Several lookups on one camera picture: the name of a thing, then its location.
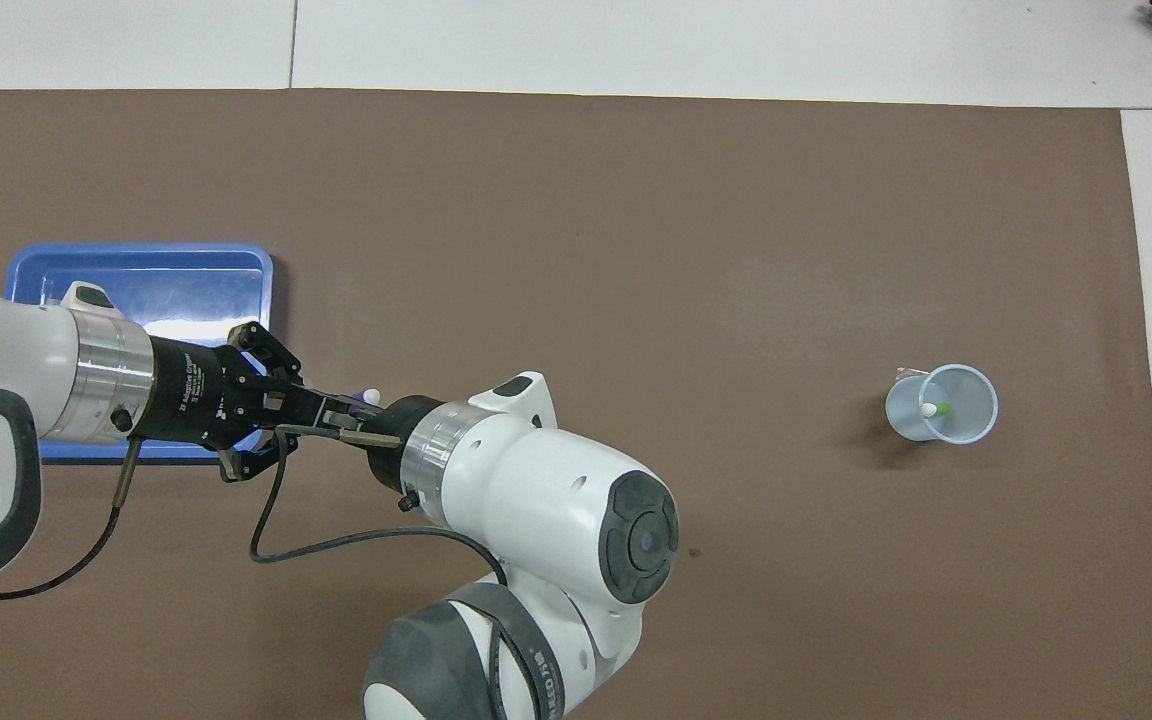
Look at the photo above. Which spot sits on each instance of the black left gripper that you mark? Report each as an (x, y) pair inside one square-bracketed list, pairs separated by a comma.
[(196, 395)]

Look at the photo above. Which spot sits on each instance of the blue plastic tray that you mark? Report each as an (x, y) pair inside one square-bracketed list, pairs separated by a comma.
[(186, 290)]

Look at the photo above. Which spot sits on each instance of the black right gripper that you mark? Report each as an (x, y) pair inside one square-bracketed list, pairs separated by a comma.
[(386, 465)]

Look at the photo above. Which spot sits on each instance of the brown table mat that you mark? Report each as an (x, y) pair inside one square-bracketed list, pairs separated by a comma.
[(576, 200)]

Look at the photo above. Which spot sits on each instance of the translucent light blue cup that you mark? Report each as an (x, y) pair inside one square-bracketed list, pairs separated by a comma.
[(911, 430)]

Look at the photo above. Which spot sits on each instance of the green pen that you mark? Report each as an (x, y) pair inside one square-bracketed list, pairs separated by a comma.
[(939, 409)]

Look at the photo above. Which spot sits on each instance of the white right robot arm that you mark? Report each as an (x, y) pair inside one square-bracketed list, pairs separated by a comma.
[(546, 490)]

